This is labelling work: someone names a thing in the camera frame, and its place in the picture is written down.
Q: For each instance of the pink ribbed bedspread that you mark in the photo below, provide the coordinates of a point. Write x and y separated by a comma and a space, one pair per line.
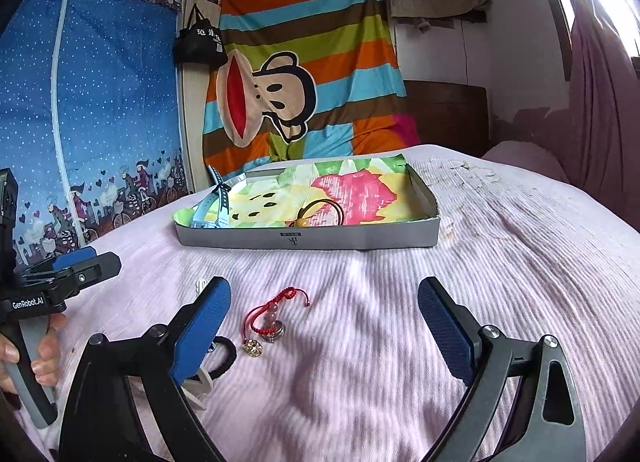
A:
357, 375

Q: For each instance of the pink pillow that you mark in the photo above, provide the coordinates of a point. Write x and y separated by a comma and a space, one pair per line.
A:
527, 156

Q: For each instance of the pink window curtain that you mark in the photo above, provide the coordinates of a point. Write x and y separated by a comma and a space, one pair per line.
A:
601, 155

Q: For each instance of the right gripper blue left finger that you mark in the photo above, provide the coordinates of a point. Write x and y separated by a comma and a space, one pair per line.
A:
101, 421

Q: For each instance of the grey cardboard tray box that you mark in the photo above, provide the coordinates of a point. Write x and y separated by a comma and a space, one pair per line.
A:
419, 234

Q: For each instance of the colourful painted paper liner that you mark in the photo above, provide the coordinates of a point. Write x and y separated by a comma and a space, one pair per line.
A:
371, 191

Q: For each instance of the light blue wrist watch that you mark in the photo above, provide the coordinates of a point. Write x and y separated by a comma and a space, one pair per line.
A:
213, 212

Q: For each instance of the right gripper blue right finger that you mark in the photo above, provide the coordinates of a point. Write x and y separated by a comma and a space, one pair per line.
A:
545, 420

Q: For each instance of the black hair tie yellow bead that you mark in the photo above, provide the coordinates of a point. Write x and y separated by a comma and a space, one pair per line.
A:
317, 212

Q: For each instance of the dark wooden headboard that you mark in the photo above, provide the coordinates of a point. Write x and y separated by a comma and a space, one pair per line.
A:
450, 115

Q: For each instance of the person's left hand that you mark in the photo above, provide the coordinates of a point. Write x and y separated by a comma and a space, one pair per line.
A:
46, 366

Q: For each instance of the black hanging tote bag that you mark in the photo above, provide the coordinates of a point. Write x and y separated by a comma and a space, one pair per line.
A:
199, 43

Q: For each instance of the blue starry fabric wardrobe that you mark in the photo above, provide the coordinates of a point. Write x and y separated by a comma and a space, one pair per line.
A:
90, 124

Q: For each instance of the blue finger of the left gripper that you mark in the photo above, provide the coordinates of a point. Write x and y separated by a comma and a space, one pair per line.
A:
73, 258
70, 281

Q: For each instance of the striped monkey cartoon blanket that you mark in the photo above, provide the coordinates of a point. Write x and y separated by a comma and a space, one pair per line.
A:
305, 79

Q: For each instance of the white scalloped hair clip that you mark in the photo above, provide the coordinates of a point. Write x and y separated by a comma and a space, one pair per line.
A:
200, 285

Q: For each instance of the beige rectangular hair claw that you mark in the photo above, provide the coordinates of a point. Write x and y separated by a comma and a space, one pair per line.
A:
196, 388

